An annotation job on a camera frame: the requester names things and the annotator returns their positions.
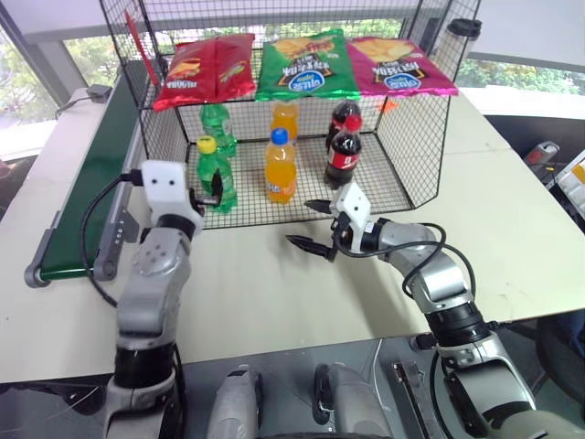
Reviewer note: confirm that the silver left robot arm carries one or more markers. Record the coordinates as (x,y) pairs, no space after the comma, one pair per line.
(153,283)

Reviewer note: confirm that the pink chips bag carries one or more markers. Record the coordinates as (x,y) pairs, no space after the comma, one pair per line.
(397,66)

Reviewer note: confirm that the green conveyor belt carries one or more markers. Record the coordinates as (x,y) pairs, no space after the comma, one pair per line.
(91,183)

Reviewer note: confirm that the green soda bottle yellow cap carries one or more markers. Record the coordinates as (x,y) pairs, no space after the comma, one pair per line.
(208,174)

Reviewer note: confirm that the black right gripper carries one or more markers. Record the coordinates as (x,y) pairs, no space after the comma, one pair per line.
(343,238)

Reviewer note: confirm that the red chips bag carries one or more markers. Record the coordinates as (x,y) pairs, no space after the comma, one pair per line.
(205,68)

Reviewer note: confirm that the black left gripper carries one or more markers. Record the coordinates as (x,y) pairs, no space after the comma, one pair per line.
(201,201)

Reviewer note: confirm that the clear tumbler black lid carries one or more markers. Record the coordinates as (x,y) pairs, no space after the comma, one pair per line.
(457,50)

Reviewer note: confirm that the small orange tag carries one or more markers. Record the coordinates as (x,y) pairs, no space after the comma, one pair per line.
(388,106)

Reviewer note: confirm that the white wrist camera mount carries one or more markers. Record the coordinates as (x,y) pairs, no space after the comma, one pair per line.
(163,183)
(354,203)

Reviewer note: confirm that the cola bottle red cap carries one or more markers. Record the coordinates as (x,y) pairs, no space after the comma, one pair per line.
(343,155)

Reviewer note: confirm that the green chips bag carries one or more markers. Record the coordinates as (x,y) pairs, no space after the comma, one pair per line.
(306,64)

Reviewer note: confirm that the grey rounded robot housing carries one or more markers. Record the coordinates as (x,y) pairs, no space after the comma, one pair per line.
(237,407)
(352,402)

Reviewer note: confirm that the red and grey tool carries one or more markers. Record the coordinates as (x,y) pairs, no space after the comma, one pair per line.
(544,153)

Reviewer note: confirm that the orange soda bottle blue cap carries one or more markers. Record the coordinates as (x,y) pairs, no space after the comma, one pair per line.
(280,169)

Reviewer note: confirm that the grey power adapter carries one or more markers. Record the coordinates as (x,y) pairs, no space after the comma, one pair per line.
(98,91)

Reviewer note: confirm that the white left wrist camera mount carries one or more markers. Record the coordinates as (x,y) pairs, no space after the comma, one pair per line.
(163,183)

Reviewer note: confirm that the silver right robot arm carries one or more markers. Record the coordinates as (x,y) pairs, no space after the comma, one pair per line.
(439,274)

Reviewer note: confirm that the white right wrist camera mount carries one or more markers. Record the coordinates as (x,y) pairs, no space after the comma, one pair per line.
(354,203)

